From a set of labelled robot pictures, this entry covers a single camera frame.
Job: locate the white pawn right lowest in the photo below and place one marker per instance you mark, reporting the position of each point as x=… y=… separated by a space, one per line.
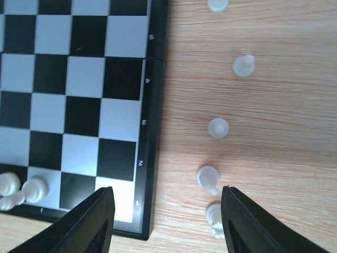
x=208 y=177

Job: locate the white king piece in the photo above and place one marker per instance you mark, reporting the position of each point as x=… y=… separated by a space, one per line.
x=9 y=183

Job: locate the black and silver chessboard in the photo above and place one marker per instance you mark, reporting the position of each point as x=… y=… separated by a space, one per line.
x=81 y=100

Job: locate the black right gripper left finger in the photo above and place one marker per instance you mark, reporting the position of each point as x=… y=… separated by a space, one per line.
x=86 y=228

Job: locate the white pawn right lower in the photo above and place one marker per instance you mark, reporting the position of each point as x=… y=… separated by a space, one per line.
x=218 y=128

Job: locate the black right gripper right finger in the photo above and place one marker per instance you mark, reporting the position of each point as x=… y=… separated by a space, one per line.
x=250 y=228

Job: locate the white rook h1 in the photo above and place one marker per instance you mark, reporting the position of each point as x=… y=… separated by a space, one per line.
x=214 y=218

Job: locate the white chess piece right side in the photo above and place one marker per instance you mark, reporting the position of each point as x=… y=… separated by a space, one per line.
x=243 y=66

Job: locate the white pawn near board top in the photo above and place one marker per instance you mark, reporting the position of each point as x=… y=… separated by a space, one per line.
x=217 y=6

